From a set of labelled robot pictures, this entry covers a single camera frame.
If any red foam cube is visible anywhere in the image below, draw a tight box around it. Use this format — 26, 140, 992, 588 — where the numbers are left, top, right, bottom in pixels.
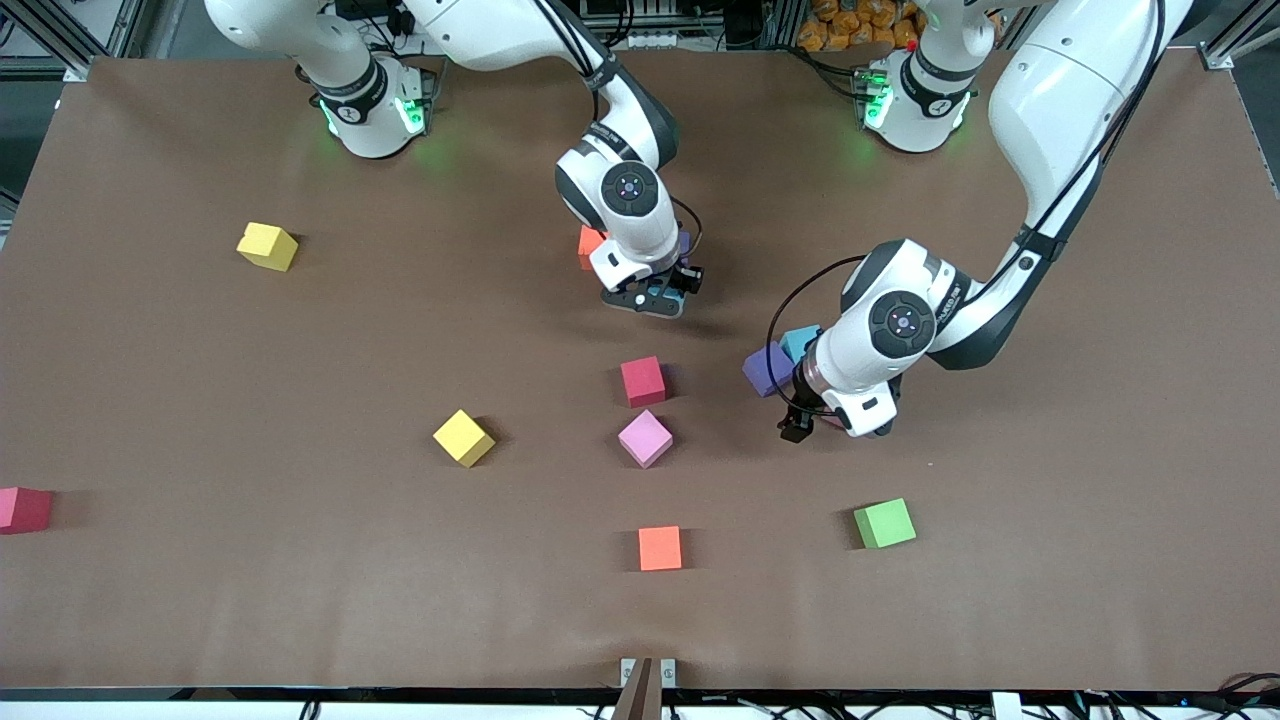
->
620, 355, 667, 408
0, 486, 54, 536

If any light purple foam cube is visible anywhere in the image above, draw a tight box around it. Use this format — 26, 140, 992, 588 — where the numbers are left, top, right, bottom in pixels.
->
742, 342, 797, 398

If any green foam cube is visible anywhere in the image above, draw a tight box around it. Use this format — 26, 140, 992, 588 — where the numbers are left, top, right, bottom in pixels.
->
853, 497, 918, 551

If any yellow foam cube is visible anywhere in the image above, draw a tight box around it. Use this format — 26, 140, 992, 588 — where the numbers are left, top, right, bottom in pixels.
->
236, 221, 300, 273
432, 408, 497, 469

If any white power strip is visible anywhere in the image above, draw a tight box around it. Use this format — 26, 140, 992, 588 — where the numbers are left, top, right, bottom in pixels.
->
622, 28, 706, 51

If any bag of orange snacks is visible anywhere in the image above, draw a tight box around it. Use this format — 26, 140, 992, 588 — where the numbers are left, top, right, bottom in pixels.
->
798, 0, 926, 53

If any large table cover sheet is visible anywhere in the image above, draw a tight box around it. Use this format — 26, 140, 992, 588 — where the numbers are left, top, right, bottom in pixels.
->
0, 50, 1280, 693

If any black camera cable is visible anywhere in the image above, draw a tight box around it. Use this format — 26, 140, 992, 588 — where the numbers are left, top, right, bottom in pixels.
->
765, 255, 871, 416

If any small metal bracket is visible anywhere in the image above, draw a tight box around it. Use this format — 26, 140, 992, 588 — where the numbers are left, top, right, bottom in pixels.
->
620, 657, 677, 691

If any aluminium frame profile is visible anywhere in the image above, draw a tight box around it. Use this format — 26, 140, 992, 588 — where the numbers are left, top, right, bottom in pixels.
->
1200, 0, 1280, 71
0, 0, 186, 81

